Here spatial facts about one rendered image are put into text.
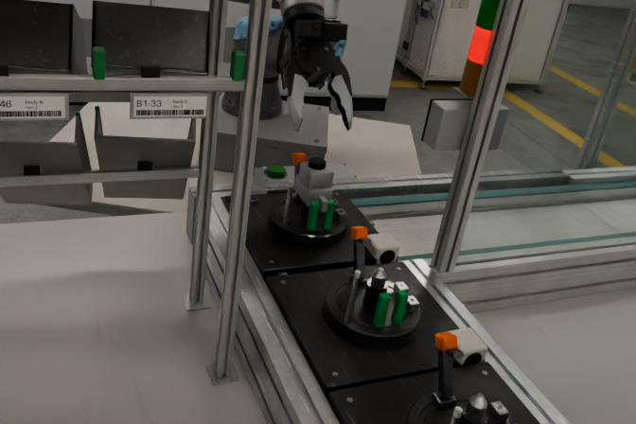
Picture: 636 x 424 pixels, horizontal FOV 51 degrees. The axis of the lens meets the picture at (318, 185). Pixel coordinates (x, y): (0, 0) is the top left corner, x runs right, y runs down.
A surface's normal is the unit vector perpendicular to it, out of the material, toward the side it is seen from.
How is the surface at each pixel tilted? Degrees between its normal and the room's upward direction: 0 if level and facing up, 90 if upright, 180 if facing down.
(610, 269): 90
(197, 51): 65
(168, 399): 0
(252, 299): 0
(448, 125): 90
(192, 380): 0
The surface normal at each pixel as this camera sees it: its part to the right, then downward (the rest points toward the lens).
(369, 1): 0.31, 0.47
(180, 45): 0.25, 0.05
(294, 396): 0.14, -0.88
